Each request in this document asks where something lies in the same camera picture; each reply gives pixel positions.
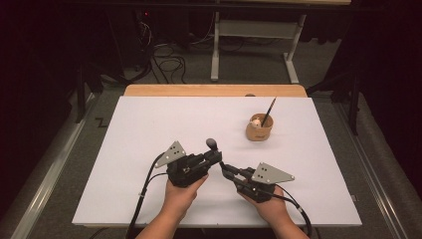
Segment hanging cable bundle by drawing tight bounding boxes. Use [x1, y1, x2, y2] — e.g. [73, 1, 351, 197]
[133, 9, 155, 73]

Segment wooden brush holder cup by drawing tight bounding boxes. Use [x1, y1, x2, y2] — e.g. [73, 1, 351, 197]
[245, 113, 275, 142]

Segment person's right hand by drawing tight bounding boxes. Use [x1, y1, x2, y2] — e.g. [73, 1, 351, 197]
[238, 185, 293, 230]

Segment person's left hand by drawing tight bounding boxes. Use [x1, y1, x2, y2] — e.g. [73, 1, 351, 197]
[162, 173, 209, 222]

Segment aluminium floor rail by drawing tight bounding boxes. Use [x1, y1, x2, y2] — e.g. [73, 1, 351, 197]
[9, 93, 98, 239]
[334, 103, 409, 239]

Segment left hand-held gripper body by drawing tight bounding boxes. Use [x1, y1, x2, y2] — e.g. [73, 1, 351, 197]
[154, 140, 213, 188]

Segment hand-held gripper cable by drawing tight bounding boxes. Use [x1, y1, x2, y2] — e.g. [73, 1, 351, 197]
[125, 152, 167, 239]
[275, 183, 313, 238]

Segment black makeup brush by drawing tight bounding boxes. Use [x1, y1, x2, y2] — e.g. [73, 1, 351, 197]
[205, 137, 227, 171]

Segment left hand-held gripper cable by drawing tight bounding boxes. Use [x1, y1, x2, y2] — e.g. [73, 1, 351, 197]
[125, 152, 167, 239]

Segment right hand-held gripper cable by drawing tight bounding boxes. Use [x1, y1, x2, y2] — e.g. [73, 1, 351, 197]
[275, 183, 313, 238]

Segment white metal desk frame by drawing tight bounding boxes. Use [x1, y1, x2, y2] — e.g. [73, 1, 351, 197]
[210, 11, 308, 85]

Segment black floor cables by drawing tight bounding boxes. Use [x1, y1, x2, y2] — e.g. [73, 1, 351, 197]
[150, 43, 187, 85]

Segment white table board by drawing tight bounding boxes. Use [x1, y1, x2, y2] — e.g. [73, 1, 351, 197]
[72, 96, 362, 228]

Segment wooden table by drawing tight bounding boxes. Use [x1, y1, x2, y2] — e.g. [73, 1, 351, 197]
[123, 84, 309, 99]

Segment black metal stand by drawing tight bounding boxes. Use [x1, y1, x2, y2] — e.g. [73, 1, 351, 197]
[307, 71, 361, 135]
[74, 63, 104, 123]

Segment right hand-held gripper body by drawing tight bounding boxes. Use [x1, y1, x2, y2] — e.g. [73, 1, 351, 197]
[232, 162, 296, 204]

